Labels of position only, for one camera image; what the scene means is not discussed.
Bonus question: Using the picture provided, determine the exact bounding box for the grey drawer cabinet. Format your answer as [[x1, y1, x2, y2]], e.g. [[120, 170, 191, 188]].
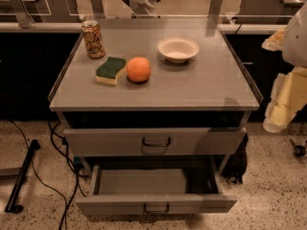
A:
[[50, 17, 262, 171]]

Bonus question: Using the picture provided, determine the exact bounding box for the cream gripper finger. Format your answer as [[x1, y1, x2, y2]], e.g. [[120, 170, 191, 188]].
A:
[[262, 29, 285, 51]]

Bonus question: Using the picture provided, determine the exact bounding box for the grey drawer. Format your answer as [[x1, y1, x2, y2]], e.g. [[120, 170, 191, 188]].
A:
[[64, 127, 247, 157], [76, 156, 237, 216]]

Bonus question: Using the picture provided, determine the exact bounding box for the black floor cable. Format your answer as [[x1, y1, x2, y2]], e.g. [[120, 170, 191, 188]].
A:
[[9, 120, 90, 230]]

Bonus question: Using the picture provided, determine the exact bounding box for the green yellow sponge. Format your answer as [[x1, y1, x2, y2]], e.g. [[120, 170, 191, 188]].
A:
[[96, 57, 127, 85]]

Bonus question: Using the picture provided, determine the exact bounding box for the patterned drink can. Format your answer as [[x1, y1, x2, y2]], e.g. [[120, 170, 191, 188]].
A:
[[82, 20, 106, 58]]

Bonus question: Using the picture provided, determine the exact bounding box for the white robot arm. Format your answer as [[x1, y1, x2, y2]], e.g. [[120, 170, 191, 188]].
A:
[[262, 3, 307, 133]]

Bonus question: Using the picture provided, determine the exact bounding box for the clear acrylic barrier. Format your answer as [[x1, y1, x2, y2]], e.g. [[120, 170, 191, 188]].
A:
[[1, 0, 306, 24]]

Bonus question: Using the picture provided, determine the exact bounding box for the grey top drawer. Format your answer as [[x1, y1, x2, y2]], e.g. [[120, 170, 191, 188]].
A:
[[64, 127, 247, 157]]

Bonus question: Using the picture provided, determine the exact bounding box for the orange fruit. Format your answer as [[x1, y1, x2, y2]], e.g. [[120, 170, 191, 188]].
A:
[[127, 57, 151, 82]]

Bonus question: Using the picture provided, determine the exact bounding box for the black metal stand leg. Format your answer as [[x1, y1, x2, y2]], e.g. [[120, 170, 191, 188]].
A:
[[5, 139, 40, 214]]

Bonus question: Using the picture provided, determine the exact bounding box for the black caster wheel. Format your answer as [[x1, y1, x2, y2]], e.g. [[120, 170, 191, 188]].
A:
[[290, 140, 306, 157]]

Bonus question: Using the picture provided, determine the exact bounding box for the white bowl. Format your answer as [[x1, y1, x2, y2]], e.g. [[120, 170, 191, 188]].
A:
[[157, 37, 200, 63]]

